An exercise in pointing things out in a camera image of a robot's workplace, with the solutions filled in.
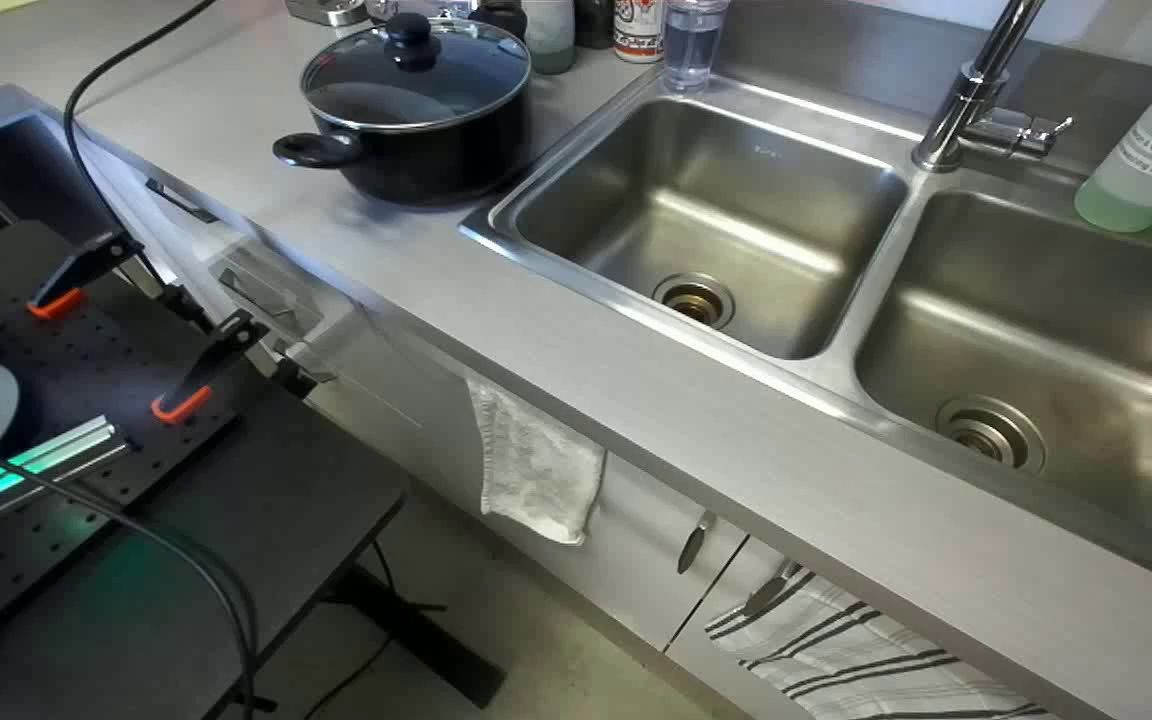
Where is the white hanging towel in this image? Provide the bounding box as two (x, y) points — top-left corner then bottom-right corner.
(463, 375), (612, 550)

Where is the white and red container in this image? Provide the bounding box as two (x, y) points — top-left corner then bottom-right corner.
(606, 0), (671, 62)

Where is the dark bottle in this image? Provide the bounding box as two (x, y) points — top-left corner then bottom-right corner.
(572, 0), (621, 52)

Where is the black robot table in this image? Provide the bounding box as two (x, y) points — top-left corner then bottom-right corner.
(0, 83), (415, 720)

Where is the clear soap pump bottle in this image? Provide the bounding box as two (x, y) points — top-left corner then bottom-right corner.
(1071, 38), (1152, 235)

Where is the black clamp with orange tips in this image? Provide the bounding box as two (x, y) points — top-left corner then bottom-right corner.
(147, 308), (270, 431)
(22, 226), (147, 322)

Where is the glass lid with black knob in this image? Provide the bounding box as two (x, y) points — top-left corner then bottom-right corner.
(297, 7), (536, 134)

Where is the metal cabinet handle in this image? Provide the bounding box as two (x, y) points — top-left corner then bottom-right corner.
(211, 258), (297, 327)
(671, 507), (718, 578)
(139, 171), (225, 226)

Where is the stainless steel double sink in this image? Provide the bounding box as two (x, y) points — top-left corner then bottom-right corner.
(454, 62), (1152, 603)

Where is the clear plastic water bottle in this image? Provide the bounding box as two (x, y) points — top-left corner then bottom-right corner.
(658, 0), (734, 91)

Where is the chrome sink faucet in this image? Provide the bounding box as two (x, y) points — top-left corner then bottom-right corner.
(906, 0), (1078, 175)

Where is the black cable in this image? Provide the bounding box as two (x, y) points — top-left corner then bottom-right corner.
(65, 476), (266, 720)
(58, 0), (225, 258)

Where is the aluminium rail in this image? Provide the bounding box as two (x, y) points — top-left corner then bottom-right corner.
(0, 413), (137, 538)

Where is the pale green bottle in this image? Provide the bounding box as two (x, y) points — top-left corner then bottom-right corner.
(519, 0), (579, 78)

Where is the striped dish towel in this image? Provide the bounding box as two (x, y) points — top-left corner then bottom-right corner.
(702, 557), (1047, 720)

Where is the black cooking pot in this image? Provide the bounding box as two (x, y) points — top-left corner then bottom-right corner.
(266, 52), (536, 208)

